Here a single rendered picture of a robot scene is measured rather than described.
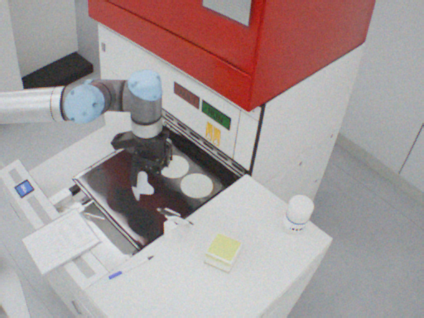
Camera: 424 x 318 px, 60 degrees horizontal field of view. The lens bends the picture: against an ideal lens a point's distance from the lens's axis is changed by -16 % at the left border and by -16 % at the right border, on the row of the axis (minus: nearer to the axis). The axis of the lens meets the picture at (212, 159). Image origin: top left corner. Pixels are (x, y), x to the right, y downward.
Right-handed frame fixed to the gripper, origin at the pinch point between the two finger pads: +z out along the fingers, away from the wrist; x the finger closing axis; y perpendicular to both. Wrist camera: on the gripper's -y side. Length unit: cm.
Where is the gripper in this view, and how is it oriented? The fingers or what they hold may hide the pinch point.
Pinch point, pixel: (144, 183)
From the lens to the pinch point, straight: 117.0
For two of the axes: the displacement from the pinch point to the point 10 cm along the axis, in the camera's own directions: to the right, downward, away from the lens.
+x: 3.5, -6.4, 6.9
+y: 9.4, 2.8, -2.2
